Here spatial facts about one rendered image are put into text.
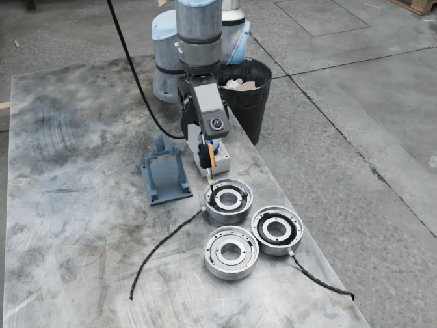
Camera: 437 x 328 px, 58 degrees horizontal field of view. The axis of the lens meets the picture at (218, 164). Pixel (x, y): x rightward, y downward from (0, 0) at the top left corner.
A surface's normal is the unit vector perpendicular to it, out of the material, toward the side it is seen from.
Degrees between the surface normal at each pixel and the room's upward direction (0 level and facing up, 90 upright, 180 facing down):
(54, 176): 0
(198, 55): 90
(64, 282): 0
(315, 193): 0
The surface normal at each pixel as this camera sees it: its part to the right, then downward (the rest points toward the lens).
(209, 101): 0.20, -0.27
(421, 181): 0.00, -0.72
